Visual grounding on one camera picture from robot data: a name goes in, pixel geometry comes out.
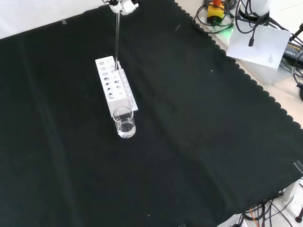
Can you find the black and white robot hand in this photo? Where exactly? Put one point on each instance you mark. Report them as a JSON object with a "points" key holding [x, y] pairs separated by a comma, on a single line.
{"points": [[126, 6]]}

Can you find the clear glass rod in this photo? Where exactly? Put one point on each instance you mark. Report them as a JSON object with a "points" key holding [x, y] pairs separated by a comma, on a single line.
{"points": [[117, 42]]}

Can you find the white test tube rack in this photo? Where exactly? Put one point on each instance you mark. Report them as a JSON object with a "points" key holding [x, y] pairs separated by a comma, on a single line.
{"points": [[111, 82]]}

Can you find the clear glass beaker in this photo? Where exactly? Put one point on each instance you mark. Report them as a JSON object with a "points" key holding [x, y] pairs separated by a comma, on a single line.
{"points": [[124, 125]]}

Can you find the grey tape piece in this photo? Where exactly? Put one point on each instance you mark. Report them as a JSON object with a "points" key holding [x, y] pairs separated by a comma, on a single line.
{"points": [[64, 22], [299, 166]]}

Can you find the yellow stop button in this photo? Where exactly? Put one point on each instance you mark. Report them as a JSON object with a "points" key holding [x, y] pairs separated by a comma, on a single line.
{"points": [[216, 11]]}

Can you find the white paper sheet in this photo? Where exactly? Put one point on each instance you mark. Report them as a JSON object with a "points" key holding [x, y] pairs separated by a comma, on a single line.
{"points": [[265, 46]]}

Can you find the black cloth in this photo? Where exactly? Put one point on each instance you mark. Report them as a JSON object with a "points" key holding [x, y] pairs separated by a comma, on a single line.
{"points": [[189, 142]]}

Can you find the black power adapter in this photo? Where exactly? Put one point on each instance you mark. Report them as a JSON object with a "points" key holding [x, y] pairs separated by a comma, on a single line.
{"points": [[293, 50]]}

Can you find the black round knob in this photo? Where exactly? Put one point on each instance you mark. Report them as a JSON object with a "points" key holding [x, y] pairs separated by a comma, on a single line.
{"points": [[300, 92]]}

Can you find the grey metal bracket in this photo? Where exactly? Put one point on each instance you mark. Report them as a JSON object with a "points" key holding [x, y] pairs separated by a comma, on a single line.
{"points": [[292, 189]]}

